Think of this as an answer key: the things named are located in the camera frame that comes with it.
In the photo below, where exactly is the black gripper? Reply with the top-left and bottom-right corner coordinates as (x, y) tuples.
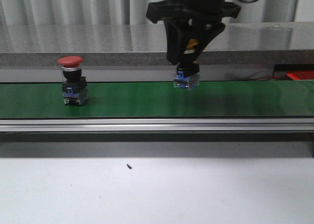
(146, 0), (241, 65)

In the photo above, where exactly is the right grey stone slab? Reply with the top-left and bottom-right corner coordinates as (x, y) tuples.
(197, 22), (314, 65)

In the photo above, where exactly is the grey stone slab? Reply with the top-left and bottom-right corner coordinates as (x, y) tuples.
(197, 22), (314, 65)
(0, 25), (170, 67)

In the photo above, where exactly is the green conveyor belt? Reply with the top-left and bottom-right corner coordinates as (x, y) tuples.
(0, 80), (314, 119)

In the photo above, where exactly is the red plastic bin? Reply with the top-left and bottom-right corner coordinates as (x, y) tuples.
(286, 70), (314, 80)

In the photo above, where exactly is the left grey stone slab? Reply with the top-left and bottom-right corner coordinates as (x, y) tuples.
(0, 25), (170, 67)

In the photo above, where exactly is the grey pleated curtain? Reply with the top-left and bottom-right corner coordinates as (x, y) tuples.
(0, 0), (314, 25)

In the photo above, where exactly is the red and black cable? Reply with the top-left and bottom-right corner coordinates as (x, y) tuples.
(245, 76), (283, 82)

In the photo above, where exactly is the aluminium conveyor side rail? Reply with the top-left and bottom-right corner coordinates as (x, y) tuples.
(0, 118), (314, 132)

